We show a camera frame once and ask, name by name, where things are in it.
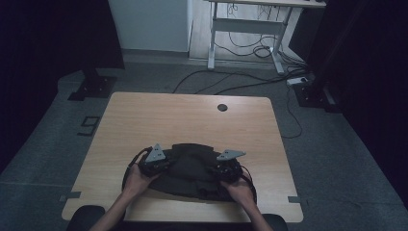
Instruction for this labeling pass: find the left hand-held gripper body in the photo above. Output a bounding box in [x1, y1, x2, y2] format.
[137, 142, 171, 178]

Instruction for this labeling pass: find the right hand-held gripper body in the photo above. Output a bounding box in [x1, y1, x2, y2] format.
[211, 149, 247, 183]

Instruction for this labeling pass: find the dark grey cloth garment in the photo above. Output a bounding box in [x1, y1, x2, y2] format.
[121, 142, 258, 203]

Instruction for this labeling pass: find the person's right hand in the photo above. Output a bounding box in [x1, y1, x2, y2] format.
[220, 172, 257, 207]

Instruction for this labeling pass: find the person's left hand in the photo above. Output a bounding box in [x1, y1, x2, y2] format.
[122, 163, 162, 198]

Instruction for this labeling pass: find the black tape floor marking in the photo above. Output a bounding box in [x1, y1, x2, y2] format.
[76, 115, 101, 138]

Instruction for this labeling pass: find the black stand base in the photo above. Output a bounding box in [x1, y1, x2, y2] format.
[67, 67, 118, 102]
[293, 80, 342, 114]

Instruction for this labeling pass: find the white power strip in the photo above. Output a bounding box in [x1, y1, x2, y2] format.
[286, 76, 309, 87]

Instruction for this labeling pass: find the black curtain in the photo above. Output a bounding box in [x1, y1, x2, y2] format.
[0, 0, 126, 174]
[290, 0, 408, 210]

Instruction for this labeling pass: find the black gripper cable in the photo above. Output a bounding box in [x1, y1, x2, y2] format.
[128, 146, 154, 168]
[240, 165, 258, 204]

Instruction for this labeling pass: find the thin black floor cable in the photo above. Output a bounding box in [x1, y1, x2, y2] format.
[281, 86, 304, 140]

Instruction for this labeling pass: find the long black floor cable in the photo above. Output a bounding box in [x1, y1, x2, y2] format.
[172, 68, 292, 95]

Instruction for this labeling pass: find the black cable bundle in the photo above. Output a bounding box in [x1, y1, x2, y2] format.
[214, 31, 281, 60]

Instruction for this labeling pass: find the white metal frame desk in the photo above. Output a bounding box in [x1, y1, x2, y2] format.
[205, 0, 327, 76]

